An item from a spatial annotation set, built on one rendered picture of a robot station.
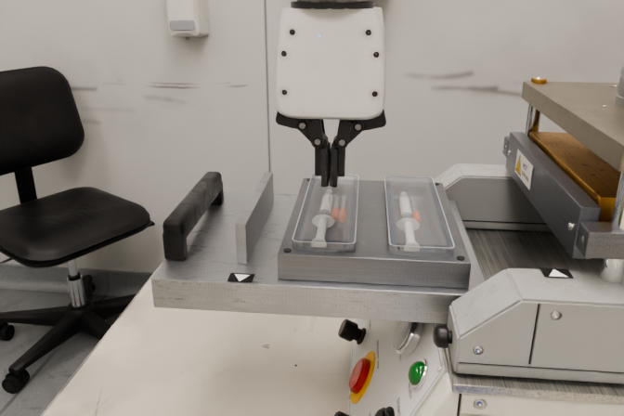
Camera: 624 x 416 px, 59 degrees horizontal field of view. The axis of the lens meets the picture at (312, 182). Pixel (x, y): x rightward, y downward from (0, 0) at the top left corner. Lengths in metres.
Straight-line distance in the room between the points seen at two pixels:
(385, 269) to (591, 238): 0.16
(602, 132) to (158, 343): 0.61
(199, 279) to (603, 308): 0.32
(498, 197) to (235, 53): 1.43
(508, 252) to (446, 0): 1.35
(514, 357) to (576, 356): 0.04
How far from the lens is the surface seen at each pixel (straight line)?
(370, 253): 0.48
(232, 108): 2.02
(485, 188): 0.69
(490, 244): 0.68
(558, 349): 0.47
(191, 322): 0.85
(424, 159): 2.00
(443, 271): 0.49
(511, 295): 0.44
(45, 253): 1.80
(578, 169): 0.55
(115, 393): 0.75
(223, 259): 0.53
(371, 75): 0.50
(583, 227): 0.46
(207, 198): 0.60
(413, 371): 0.51
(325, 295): 0.49
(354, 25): 0.50
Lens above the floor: 1.22
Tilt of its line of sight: 20 degrees down
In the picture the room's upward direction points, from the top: straight up
